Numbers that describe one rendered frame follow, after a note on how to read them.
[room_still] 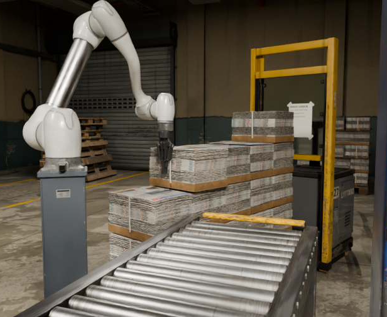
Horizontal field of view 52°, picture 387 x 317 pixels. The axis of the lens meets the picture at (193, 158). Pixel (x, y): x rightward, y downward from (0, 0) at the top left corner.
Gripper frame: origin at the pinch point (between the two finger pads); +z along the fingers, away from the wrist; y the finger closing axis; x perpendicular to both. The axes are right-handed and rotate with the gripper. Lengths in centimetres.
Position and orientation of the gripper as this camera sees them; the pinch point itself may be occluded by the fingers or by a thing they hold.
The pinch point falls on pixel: (164, 166)
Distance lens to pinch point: 227.5
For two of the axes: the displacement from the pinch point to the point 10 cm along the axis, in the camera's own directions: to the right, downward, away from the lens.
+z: -0.2, 10.0, 0.7
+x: -6.6, 0.4, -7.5
